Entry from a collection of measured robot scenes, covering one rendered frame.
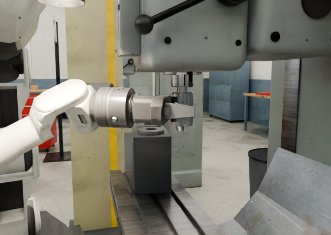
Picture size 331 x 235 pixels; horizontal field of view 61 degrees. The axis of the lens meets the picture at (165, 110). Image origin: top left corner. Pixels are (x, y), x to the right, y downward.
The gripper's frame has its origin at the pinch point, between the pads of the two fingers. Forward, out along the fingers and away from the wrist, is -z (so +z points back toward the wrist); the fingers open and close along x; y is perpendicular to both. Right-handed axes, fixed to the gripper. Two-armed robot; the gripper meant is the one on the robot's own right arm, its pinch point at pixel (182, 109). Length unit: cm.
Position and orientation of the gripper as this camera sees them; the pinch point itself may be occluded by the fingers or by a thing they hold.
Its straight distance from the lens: 59.5
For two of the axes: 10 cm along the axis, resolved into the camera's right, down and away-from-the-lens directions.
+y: -0.1, 9.9, 1.3
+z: -9.9, -0.4, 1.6
